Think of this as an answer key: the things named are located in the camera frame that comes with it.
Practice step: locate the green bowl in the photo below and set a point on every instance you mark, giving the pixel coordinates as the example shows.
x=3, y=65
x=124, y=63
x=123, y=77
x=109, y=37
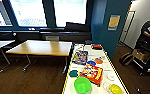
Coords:
x=82, y=85

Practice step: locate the yellow bowl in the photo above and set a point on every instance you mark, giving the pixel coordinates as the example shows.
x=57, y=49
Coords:
x=116, y=89

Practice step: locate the yellow wooden gaming table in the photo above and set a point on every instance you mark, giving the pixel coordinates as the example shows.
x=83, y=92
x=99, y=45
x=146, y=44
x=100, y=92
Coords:
x=106, y=70

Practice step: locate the blue board game box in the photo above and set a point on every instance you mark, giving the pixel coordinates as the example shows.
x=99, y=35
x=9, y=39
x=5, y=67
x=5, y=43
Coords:
x=80, y=57

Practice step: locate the red black table scorer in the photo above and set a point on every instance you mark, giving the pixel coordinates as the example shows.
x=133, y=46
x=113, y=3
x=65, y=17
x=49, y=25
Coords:
x=97, y=46

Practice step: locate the dark green round lid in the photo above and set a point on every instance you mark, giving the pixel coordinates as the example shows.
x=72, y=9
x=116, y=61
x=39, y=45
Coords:
x=73, y=73

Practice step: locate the dark window bench sofa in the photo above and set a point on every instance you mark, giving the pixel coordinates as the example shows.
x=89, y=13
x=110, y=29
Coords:
x=31, y=35

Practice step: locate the clear round lid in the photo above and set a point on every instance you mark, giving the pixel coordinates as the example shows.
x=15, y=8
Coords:
x=106, y=86

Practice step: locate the black backpack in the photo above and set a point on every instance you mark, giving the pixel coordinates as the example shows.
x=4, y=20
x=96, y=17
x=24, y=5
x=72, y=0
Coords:
x=126, y=59

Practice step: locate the white hallway door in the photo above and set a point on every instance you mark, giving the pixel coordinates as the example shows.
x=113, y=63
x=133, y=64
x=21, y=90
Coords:
x=128, y=26

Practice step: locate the brown cardboard box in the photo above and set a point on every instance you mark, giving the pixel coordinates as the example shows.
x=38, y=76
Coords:
x=140, y=55

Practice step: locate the person in dark shirt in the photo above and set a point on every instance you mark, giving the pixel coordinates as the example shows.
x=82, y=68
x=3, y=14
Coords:
x=149, y=30

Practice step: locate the yellow wall sign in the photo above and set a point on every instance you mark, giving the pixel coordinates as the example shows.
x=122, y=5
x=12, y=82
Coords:
x=114, y=22

